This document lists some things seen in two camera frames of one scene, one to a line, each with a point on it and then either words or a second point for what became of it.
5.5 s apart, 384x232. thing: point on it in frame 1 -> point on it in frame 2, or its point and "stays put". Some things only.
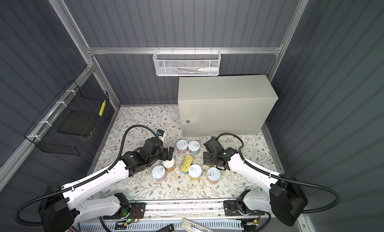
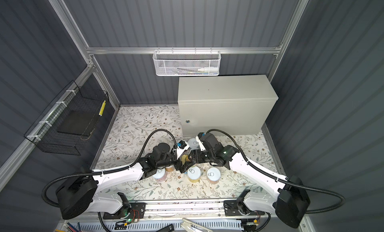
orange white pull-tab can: [213, 175] stays put
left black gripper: [165, 156] -> [184, 168]
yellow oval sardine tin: [186, 163] stays put
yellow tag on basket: [102, 108] stays put
